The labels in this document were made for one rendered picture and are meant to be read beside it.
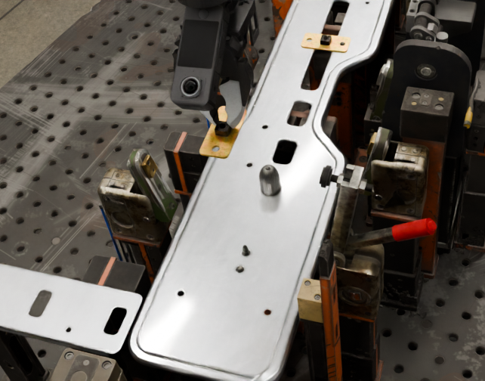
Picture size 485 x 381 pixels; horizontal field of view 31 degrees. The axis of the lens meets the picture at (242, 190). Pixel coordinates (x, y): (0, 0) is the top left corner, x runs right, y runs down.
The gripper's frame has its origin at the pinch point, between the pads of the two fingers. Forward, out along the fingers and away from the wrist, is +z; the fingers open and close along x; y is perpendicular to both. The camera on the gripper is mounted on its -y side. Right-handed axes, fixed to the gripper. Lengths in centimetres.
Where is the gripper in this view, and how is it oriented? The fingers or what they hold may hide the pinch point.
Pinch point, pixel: (221, 122)
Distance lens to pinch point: 108.7
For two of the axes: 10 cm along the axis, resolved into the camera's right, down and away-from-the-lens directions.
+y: 3.1, -7.5, 5.9
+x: -9.4, -1.7, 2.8
